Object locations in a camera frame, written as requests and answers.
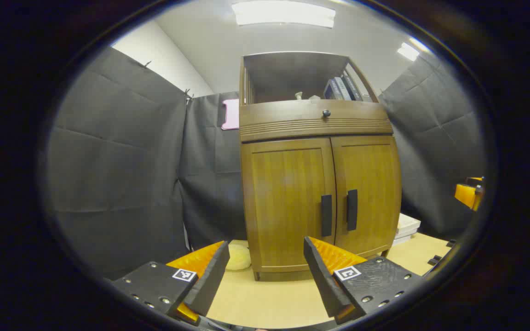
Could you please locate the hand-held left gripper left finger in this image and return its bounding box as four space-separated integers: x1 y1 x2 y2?
111 240 231 326

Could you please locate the wooden shoe cabinet door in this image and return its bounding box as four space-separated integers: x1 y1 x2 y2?
241 137 338 273
330 135 402 258

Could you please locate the wooden cabinet drawer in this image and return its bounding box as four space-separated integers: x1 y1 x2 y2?
240 99 393 141

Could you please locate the ceiling light panel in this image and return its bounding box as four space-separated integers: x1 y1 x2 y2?
397 42 420 62
232 1 337 29

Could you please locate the pale yellow plush toy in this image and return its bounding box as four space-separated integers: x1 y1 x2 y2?
225 244 252 271

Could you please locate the black backdrop cloth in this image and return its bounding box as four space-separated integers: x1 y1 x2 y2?
44 46 486 281

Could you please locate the dark blue book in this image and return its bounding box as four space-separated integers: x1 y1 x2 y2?
342 74 364 102
324 78 345 100
334 76 353 101

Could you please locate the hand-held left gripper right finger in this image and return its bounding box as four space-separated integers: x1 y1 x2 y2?
304 236 426 325

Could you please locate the wooden double-door shoe cabinet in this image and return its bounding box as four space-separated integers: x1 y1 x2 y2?
239 51 402 282

